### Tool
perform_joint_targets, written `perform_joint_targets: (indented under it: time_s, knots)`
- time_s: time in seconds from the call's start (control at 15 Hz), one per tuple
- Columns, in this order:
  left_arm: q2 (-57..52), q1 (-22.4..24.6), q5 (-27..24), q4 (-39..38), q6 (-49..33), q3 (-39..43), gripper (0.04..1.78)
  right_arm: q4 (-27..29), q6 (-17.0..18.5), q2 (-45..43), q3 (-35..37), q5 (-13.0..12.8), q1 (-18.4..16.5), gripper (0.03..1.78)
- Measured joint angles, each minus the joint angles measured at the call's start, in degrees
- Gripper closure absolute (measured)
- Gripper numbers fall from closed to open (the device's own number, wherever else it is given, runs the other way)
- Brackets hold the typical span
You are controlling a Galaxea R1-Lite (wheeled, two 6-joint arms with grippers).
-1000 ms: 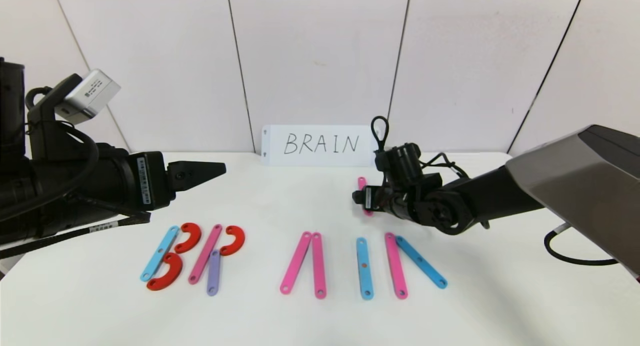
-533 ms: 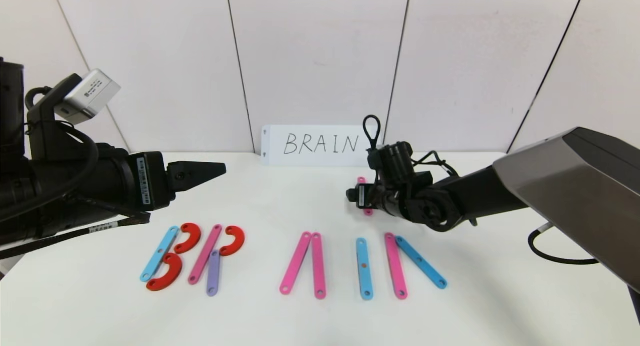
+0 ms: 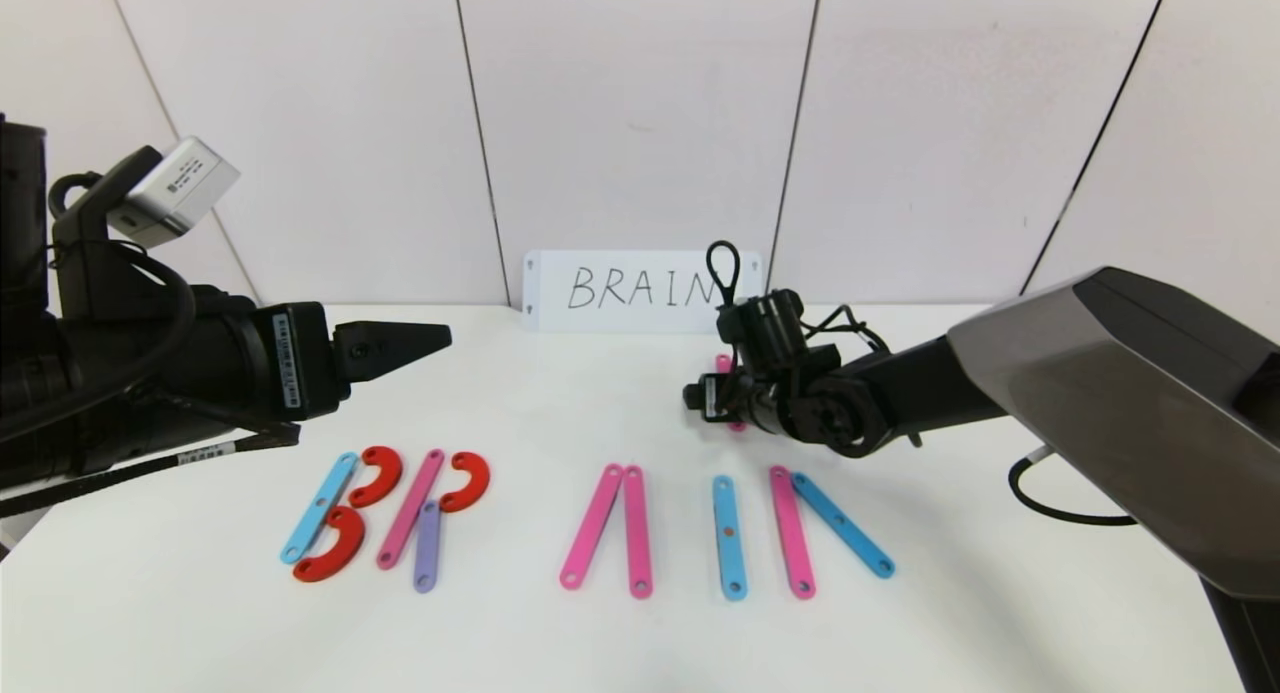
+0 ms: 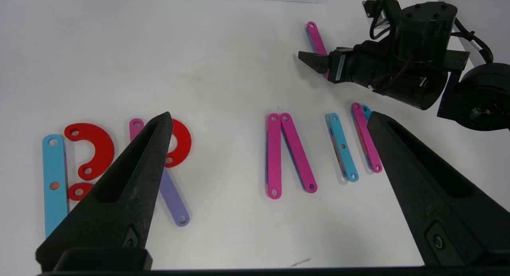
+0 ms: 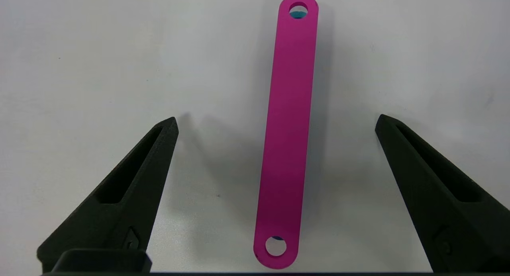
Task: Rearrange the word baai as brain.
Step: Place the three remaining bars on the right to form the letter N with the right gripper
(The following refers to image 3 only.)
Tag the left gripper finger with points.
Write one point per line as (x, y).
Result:
(388, 346)

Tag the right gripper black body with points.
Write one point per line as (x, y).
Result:
(708, 406)

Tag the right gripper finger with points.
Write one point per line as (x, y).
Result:
(694, 395)

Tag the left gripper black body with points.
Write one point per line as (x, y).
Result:
(298, 361)

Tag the short pink plastic bar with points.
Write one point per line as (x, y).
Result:
(722, 361)

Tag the long pink plastic bar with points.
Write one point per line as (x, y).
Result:
(791, 533)
(637, 530)
(591, 525)
(412, 508)

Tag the small red plastic arc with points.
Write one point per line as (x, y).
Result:
(477, 481)

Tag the medium blue plastic bar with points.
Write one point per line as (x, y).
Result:
(842, 526)

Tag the short purple plastic bar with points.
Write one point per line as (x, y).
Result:
(427, 548)

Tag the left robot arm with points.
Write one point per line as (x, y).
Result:
(110, 373)

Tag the white BRAIN sign card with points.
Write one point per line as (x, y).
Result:
(600, 318)

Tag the large red plastic arc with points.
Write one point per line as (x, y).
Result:
(389, 476)
(349, 547)

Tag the long blue plastic bar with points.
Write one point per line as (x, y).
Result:
(318, 508)

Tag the blue bar with orange underside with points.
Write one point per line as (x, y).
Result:
(730, 558)

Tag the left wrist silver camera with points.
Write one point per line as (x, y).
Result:
(175, 191)

